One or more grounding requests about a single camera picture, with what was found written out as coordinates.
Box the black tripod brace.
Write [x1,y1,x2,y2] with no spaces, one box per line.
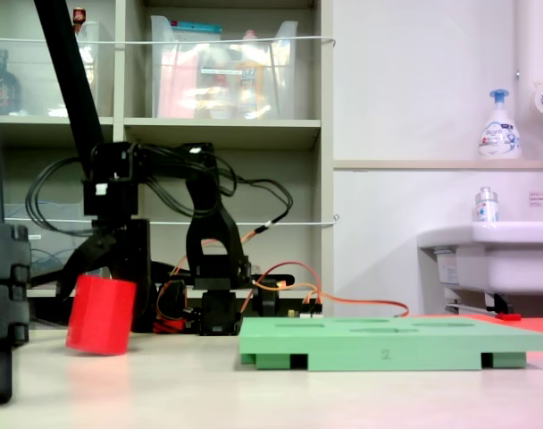
[29,263,76,288]

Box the yellow orange bottle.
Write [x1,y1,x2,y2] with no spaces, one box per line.
[235,29,267,120]

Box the white wire rail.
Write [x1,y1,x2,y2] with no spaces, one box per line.
[0,35,338,48]
[3,214,340,227]

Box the long black cable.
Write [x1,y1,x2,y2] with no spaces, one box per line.
[137,147,296,224]

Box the green shape sorting board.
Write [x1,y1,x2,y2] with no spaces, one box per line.
[238,315,543,372]

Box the white soap pump bottle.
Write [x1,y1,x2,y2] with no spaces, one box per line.
[478,88,522,161]

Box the thin orange wire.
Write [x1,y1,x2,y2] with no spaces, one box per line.
[171,225,411,321]

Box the small circuit board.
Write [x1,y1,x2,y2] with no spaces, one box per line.
[285,304,325,320]

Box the dark glass bottle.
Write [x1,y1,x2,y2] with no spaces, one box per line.
[0,48,22,116]

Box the brown capped bottle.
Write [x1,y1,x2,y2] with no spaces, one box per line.
[71,6,88,35]

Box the black servo cable loop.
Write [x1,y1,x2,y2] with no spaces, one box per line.
[24,156,96,239]

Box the pink package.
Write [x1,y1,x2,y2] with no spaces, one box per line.
[157,46,199,118]

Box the clear bin with blue cable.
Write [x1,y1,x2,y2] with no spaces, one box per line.
[3,203,107,288]

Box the small clear sanitizer bottle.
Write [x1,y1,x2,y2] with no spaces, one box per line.
[472,186,500,223]

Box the beige shelf unit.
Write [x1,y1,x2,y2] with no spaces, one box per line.
[0,0,335,332]

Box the red octagonal pillar block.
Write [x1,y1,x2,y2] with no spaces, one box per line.
[65,274,138,357]

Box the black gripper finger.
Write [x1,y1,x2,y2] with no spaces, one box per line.
[117,218,153,287]
[56,223,119,300]

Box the white wall sink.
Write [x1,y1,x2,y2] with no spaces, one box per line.
[416,221,543,296]

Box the large clear plastic bin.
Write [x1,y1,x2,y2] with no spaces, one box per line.
[149,15,299,121]

